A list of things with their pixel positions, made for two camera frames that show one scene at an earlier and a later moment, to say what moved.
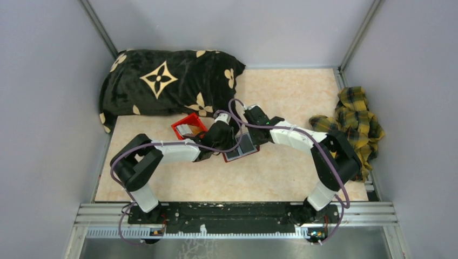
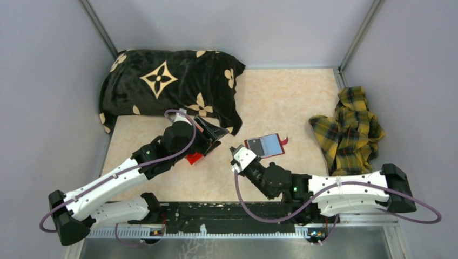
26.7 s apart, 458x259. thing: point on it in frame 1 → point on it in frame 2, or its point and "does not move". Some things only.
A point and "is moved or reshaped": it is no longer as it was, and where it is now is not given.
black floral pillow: [166, 82] does not move
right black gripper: [255, 141] → [246, 167]
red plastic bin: [193, 119] is moved or reshaped
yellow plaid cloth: [354, 121] does not move
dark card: [245, 143] → [256, 147]
